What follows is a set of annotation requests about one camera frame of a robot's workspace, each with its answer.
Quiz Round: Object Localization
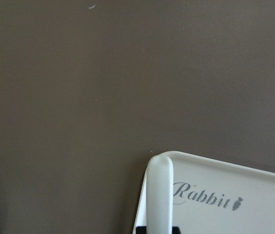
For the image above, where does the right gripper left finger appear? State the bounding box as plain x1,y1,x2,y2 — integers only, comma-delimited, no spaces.
136,226,147,234

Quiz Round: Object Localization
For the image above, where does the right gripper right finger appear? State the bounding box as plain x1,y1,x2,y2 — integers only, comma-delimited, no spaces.
172,226,180,234

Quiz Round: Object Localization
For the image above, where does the white ceramic spoon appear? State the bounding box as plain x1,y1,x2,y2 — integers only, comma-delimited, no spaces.
146,156,174,234

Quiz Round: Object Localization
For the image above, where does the white rabbit tray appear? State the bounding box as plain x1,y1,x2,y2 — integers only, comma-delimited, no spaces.
133,151,275,234

